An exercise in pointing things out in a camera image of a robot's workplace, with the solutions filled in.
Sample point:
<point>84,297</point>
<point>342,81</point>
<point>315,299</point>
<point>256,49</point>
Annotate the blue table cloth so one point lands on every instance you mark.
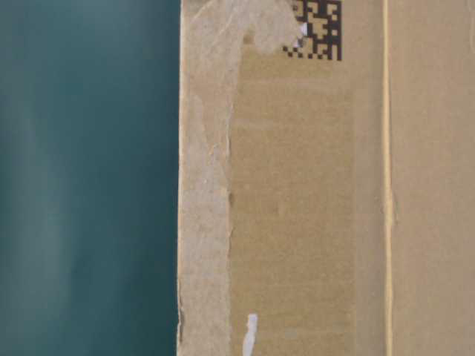
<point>89,163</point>

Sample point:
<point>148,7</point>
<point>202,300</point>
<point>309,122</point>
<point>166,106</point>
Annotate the brown cardboard box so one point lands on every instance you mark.
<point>326,189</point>

